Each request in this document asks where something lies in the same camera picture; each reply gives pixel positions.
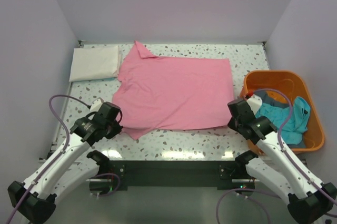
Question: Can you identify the pink t shirt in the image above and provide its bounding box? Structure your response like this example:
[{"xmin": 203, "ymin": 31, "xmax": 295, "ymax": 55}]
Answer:
[{"xmin": 112, "ymin": 41, "xmax": 234, "ymax": 139}]

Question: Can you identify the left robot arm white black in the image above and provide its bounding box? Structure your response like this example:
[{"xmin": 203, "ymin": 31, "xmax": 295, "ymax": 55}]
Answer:
[{"xmin": 7, "ymin": 98, "xmax": 123, "ymax": 223}]

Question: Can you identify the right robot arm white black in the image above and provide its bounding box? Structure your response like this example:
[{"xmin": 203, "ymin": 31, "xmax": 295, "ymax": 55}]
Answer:
[{"xmin": 227, "ymin": 96, "xmax": 336, "ymax": 223}]

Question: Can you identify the grey t shirt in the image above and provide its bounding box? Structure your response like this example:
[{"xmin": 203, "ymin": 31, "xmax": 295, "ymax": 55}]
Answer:
[{"xmin": 256, "ymin": 89, "xmax": 308, "ymax": 150}]

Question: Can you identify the turquoise t shirt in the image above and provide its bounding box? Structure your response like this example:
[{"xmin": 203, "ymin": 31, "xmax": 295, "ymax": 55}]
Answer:
[{"xmin": 254, "ymin": 95, "xmax": 311, "ymax": 146}]

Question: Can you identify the orange plastic basket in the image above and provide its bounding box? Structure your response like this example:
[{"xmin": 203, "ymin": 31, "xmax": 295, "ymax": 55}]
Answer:
[{"xmin": 238, "ymin": 70, "xmax": 326, "ymax": 155}]

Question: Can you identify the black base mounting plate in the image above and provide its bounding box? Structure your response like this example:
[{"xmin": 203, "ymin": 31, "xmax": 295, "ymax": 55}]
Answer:
[{"xmin": 88, "ymin": 160, "xmax": 257, "ymax": 194}]

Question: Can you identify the folded white t shirt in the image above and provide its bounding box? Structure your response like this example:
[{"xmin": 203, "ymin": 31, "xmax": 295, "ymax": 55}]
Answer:
[{"xmin": 69, "ymin": 46, "xmax": 121, "ymax": 82}]

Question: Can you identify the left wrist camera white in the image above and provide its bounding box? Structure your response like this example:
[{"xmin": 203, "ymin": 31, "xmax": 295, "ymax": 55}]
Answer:
[{"xmin": 90, "ymin": 98, "xmax": 104, "ymax": 112}]

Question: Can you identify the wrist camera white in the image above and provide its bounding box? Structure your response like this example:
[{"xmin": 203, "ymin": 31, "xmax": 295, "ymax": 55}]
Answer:
[
  {"xmin": 246, "ymin": 94, "xmax": 263, "ymax": 115},
  {"xmin": 90, "ymin": 98, "xmax": 104, "ymax": 112}
]

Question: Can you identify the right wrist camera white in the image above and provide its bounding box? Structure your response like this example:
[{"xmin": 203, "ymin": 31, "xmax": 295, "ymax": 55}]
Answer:
[{"xmin": 246, "ymin": 94, "xmax": 263, "ymax": 115}]

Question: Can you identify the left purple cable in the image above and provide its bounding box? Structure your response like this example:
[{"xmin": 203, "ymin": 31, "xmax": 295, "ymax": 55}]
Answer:
[{"xmin": 0, "ymin": 94, "xmax": 122, "ymax": 224}]

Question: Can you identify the purple cable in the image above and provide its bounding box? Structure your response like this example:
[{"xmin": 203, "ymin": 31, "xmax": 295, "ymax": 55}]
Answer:
[
  {"xmin": 0, "ymin": 94, "xmax": 122, "ymax": 224},
  {"xmin": 215, "ymin": 88, "xmax": 337, "ymax": 224}
]

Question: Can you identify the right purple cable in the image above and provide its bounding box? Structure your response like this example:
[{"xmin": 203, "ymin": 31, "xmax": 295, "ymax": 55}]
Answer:
[{"xmin": 215, "ymin": 88, "xmax": 337, "ymax": 224}]

